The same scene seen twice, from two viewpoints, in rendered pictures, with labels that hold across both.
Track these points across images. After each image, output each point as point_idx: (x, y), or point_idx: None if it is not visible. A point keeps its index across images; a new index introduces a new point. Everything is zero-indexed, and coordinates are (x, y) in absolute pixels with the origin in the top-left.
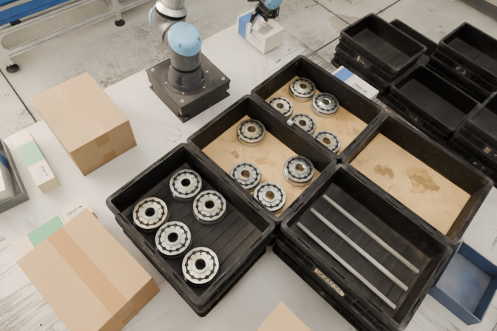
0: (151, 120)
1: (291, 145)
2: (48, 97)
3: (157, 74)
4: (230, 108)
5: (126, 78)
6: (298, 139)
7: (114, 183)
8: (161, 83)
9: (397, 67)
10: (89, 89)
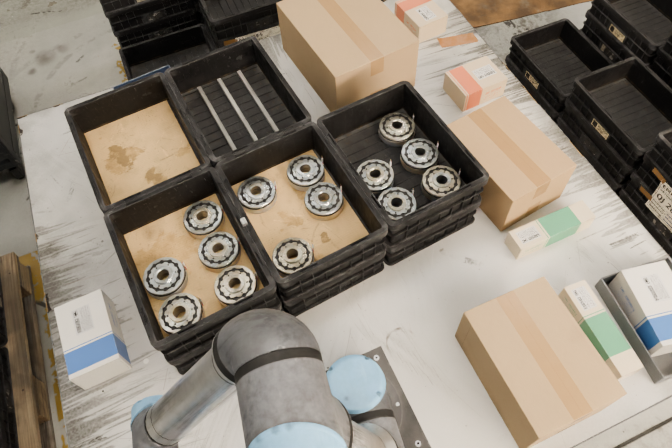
0: (430, 377)
1: None
2: (596, 386)
3: (409, 431)
4: (314, 265)
5: None
6: None
7: (486, 282)
8: (405, 405)
9: None
10: (530, 391)
